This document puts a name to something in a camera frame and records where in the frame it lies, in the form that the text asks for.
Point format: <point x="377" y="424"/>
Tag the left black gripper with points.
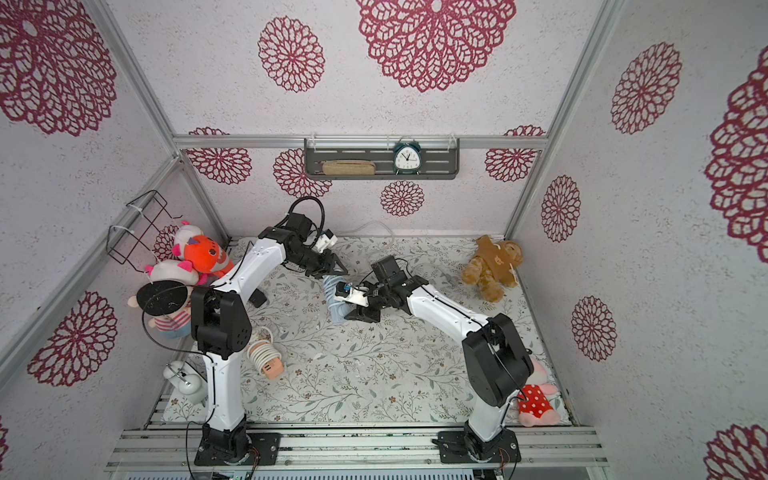
<point x="330" y="259"/>

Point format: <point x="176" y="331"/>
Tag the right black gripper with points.
<point x="372" y="297"/>

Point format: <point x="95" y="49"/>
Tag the light blue power strip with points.
<point x="339" y="309"/>

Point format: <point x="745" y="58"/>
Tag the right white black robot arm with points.
<point x="496" y="361"/>

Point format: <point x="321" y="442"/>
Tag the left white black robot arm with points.
<point x="220" y="324"/>

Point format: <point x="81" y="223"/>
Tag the floral table mat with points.
<point x="399" y="369"/>

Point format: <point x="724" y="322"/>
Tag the tan pouch on shelf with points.
<point x="348" y="168"/>

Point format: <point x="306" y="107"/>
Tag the brown teddy bear plush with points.
<point x="492" y="267"/>

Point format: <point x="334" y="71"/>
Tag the orange fish plush toy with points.
<point x="205" y="255"/>

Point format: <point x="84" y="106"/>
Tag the teal alarm clock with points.
<point x="407" y="158"/>

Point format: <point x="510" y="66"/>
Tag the black faced striped plush doll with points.
<point x="165" y="297"/>

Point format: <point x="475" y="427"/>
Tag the pink plush red dotted dress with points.
<point x="534" y="407"/>

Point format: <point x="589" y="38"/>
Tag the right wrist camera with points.
<point x="348" y="293"/>

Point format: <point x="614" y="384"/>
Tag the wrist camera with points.
<point x="325" y="241"/>
<point x="348" y="293"/>

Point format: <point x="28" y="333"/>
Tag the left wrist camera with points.
<point x="325" y="241"/>

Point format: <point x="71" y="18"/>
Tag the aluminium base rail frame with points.
<point x="373" y="451"/>

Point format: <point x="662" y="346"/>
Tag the grey wall shelf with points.
<point x="441" y="158"/>

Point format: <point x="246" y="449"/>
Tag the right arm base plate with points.
<point x="459" y="447"/>

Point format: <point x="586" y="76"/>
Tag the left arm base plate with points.
<point x="218" y="449"/>

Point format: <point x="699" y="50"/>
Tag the black wire wall basket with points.
<point x="147" y="237"/>

